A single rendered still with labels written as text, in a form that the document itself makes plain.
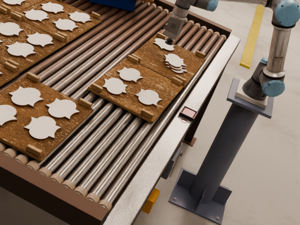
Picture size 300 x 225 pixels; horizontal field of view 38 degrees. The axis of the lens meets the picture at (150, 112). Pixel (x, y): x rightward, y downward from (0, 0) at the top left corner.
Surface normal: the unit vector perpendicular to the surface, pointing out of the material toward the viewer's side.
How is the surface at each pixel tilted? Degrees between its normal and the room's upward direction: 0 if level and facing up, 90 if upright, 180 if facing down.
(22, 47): 0
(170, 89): 0
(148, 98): 0
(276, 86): 98
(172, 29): 90
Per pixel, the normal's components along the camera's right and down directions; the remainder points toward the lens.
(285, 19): -0.01, 0.48
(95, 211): 0.29, -0.78
